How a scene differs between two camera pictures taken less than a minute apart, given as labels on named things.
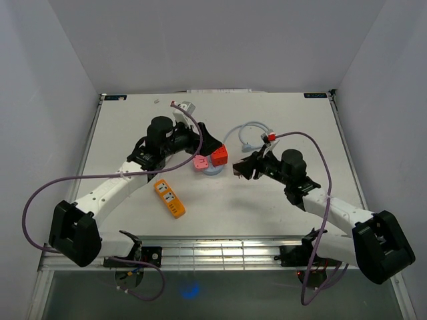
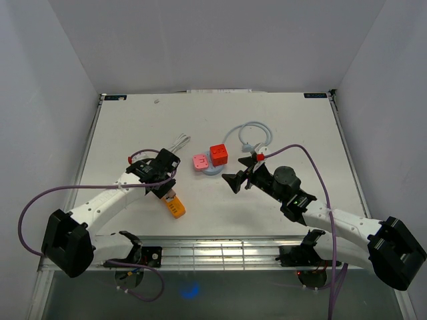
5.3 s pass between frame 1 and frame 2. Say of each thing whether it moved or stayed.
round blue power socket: stayed
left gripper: moved
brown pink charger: moved
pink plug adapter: stayed
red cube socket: stayed
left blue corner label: stayed
